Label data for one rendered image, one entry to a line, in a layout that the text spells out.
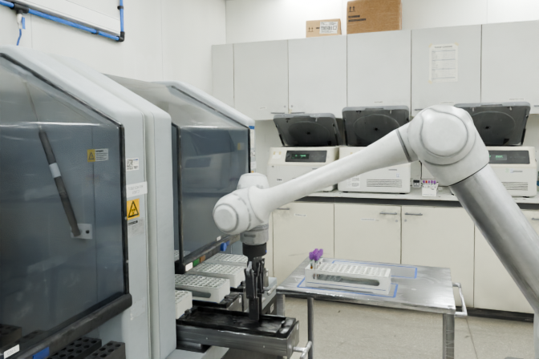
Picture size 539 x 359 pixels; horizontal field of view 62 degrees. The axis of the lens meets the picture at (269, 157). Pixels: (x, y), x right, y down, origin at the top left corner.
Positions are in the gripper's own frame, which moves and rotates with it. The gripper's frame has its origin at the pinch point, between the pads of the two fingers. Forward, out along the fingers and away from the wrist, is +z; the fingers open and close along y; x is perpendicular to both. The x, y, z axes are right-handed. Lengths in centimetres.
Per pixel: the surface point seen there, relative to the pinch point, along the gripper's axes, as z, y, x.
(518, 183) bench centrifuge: -15, -225, 117
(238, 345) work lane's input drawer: 7.3, 11.3, -1.3
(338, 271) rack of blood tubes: -3.9, -29.6, 20.9
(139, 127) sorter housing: -56, 28, -20
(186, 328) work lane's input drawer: 4.1, 11.3, -18.0
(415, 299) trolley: 2, -26, 47
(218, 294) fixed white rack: -0.2, -6.0, -15.2
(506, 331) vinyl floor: 85, -208, 108
